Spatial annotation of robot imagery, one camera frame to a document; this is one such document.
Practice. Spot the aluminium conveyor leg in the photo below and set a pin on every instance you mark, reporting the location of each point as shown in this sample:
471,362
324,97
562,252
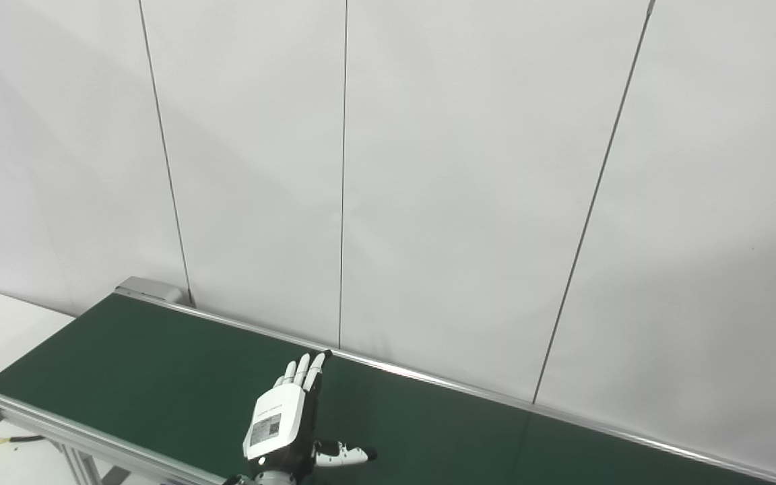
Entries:
78,465

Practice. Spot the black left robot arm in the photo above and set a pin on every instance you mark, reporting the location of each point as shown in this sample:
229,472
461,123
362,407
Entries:
273,479

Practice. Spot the green conveyor belt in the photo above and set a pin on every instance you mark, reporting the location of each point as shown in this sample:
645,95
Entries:
152,289
159,364

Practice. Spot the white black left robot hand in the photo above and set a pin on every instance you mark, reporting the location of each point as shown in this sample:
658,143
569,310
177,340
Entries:
270,424

